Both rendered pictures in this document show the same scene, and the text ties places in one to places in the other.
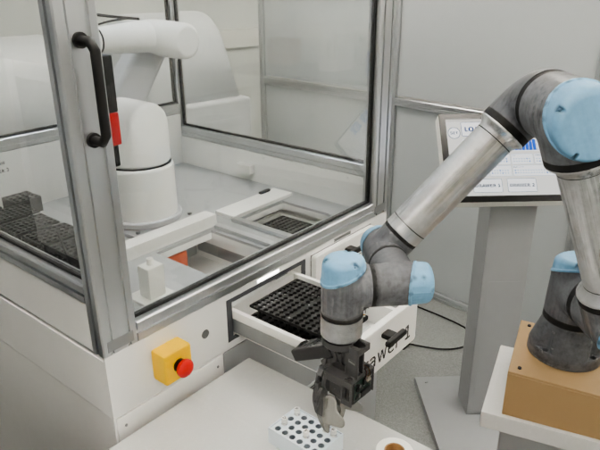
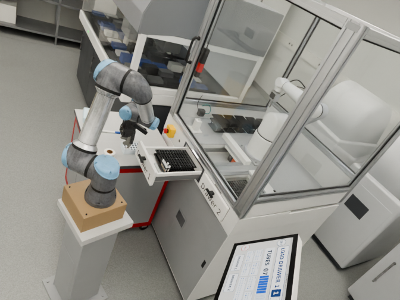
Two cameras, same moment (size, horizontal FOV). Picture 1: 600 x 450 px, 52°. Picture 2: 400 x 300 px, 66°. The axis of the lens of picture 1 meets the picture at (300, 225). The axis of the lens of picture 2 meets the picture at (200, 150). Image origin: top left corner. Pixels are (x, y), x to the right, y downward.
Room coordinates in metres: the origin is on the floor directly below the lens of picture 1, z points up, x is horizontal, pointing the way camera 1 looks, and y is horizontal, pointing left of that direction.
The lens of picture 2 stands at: (1.65, -1.57, 2.02)
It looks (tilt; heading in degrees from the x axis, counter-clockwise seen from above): 32 degrees down; 99
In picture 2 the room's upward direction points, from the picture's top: 25 degrees clockwise
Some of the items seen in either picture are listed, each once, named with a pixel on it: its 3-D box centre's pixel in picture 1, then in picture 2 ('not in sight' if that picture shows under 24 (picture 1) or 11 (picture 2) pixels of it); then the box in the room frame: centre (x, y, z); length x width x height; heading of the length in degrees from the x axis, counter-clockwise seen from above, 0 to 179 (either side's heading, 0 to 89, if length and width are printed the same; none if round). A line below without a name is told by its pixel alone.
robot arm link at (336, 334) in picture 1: (342, 324); not in sight; (0.94, -0.07, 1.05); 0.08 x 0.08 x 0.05
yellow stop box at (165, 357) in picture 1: (172, 361); (169, 131); (1.08, 0.27, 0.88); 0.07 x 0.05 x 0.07; 141
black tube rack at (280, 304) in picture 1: (309, 316); (174, 162); (1.27, -0.02, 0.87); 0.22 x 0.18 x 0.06; 51
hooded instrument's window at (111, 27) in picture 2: not in sight; (159, 32); (0.24, 1.42, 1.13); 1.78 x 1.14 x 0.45; 141
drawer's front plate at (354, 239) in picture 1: (345, 257); (212, 196); (1.59, -0.13, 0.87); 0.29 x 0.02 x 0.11; 141
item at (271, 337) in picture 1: (305, 317); (175, 162); (1.28, -0.01, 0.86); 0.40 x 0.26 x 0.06; 51
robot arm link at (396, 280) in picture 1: (396, 279); (131, 112); (0.97, -0.17, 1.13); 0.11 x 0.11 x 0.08; 6
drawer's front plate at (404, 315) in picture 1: (379, 344); (145, 162); (1.14, -0.17, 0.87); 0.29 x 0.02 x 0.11; 141
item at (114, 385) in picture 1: (161, 245); (248, 163); (1.69, 0.42, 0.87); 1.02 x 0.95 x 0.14; 141
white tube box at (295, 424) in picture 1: (305, 437); (131, 148); (0.96, -0.01, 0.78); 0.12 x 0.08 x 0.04; 48
